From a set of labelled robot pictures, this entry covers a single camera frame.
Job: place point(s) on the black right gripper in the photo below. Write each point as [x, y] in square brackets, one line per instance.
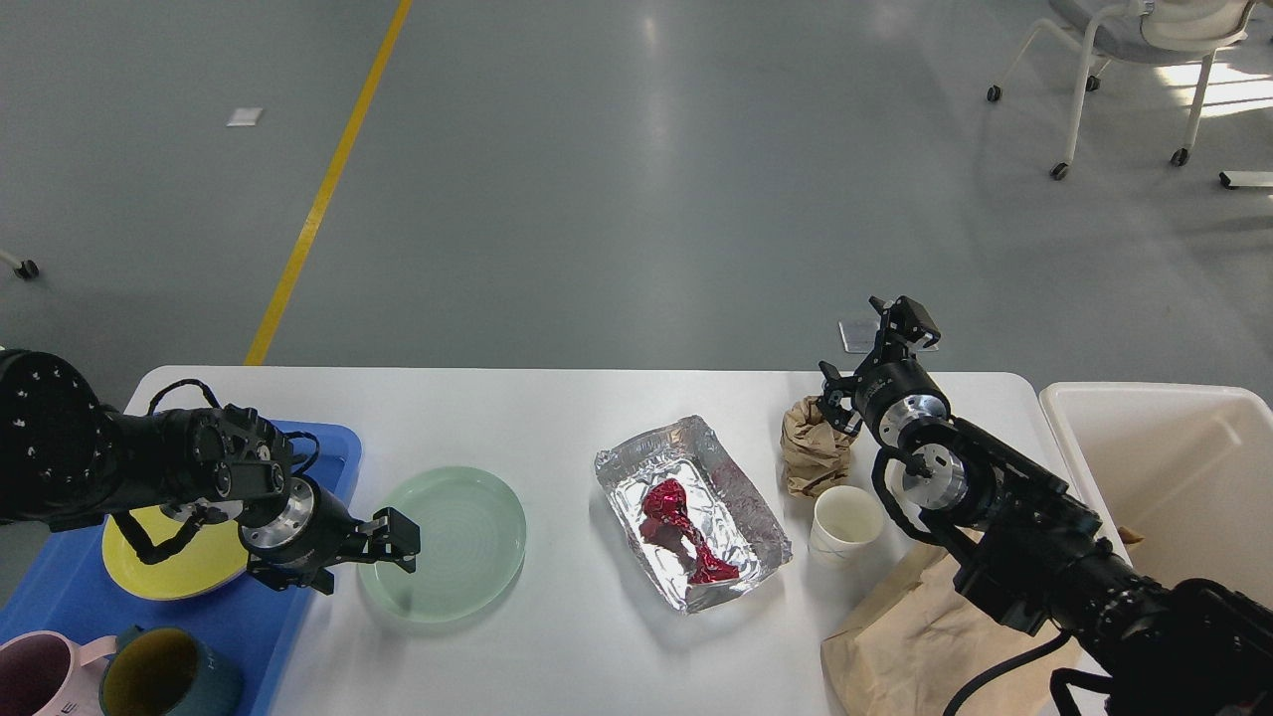
[894, 397]

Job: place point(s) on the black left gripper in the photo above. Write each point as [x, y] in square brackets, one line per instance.
[294, 538]

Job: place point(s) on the dark teal mug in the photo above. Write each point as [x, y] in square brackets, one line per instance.
[168, 671]

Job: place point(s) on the pink mug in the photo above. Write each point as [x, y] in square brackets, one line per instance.
[45, 673]

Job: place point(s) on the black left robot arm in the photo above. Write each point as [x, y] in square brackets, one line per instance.
[70, 461]

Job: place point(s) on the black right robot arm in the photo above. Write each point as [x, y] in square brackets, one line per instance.
[1030, 553]

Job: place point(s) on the grey floor plate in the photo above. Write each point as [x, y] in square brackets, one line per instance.
[859, 337]

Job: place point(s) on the crumpled brown paper ball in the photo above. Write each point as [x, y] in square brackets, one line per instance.
[815, 455]

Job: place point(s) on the yellow plate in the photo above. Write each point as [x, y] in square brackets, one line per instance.
[214, 558]

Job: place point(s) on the light green plate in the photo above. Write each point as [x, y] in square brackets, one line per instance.
[473, 533]

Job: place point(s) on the white paper cup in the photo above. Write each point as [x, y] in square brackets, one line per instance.
[846, 520]

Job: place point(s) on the aluminium foil tray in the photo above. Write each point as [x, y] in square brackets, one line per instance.
[722, 501]

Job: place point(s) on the red crumpled wrapper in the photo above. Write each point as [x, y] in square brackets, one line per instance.
[667, 525]

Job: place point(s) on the blue plastic tray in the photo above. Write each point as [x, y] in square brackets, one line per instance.
[68, 590]

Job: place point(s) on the flat brown paper bag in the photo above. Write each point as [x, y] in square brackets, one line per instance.
[914, 642]

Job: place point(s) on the white plastic bin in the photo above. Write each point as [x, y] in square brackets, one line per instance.
[1185, 469]

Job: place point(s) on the white bar on floor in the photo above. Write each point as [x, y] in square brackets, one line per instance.
[1236, 179]

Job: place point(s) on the white office chair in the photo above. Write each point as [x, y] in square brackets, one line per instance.
[1148, 33]

